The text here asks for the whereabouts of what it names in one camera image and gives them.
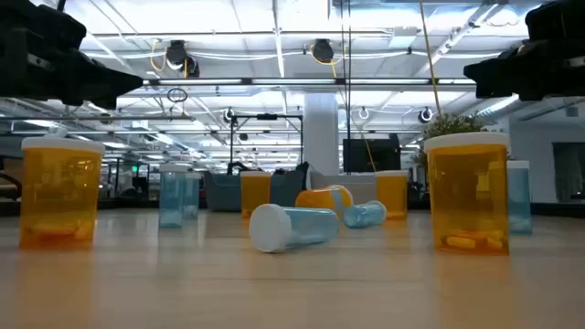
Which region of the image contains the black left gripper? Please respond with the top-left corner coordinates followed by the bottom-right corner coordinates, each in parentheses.
top-left (0, 27), bottom-right (144, 111)

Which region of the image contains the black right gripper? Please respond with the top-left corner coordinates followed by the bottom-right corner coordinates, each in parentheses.
top-left (463, 39), bottom-right (585, 101)

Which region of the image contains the orange pill bottle white cap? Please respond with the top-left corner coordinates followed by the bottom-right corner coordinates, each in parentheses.
top-left (239, 170), bottom-right (272, 219)
top-left (19, 135), bottom-right (106, 250)
top-left (374, 169), bottom-right (410, 220)
top-left (423, 131), bottom-right (512, 256)
top-left (294, 184), bottom-right (355, 216)

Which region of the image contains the blue pill bottle white cap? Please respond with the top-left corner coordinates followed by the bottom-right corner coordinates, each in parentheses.
top-left (248, 203), bottom-right (341, 254)
top-left (183, 171), bottom-right (203, 219)
top-left (506, 159), bottom-right (534, 236)
top-left (342, 199), bottom-right (388, 229)
top-left (158, 163), bottom-right (189, 229)

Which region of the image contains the teal plastic bin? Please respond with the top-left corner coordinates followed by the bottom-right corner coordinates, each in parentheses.
top-left (203, 169), bottom-right (306, 212)

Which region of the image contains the light grey plastic bin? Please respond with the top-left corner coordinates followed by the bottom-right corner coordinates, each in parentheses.
top-left (309, 169), bottom-right (409, 213)

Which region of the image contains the long ceiling light bar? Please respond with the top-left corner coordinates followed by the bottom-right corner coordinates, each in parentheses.
top-left (142, 76), bottom-right (479, 88)

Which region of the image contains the black monitor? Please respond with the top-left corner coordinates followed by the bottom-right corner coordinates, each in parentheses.
top-left (342, 133), bottom-right (402, 174)

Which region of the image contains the white round column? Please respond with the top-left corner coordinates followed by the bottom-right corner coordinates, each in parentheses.
top-left (303, 92), bottom-right (340, 177)

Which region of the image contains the silver ventilation duct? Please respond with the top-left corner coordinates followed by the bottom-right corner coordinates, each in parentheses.
top-left (477, 93), bottom-right (522, 118)

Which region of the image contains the black ceiling cable reel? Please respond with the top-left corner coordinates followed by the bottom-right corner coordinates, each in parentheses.
top-left (165, 39), bottom-right (201, 79)
top-left (312, 38), bottom-right (335, 64)

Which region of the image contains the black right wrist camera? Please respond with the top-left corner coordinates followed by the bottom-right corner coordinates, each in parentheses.
top-left (525, 0), bottom-right (585, 42)

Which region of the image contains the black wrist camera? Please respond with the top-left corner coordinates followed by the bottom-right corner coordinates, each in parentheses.
top-left (525, 0), bottom-right (585, 42)
top-left (0, 0), bottom-right (88, 51)

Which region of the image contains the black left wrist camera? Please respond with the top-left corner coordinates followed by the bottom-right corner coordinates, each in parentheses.
top-left (0, 0), bottom-right (88, 51)

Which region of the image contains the black metal table frame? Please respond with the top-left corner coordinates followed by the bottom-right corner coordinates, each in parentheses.
top-left (0, 196), bottom-right (585, 218)

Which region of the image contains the black hanging cable with coil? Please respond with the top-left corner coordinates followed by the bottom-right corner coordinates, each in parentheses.
top-left (339, 0), bottom-right (354, 138)

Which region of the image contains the black metal stand frame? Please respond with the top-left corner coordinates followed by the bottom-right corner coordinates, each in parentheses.
top-left (229, 112), bottom-right (304, 175)

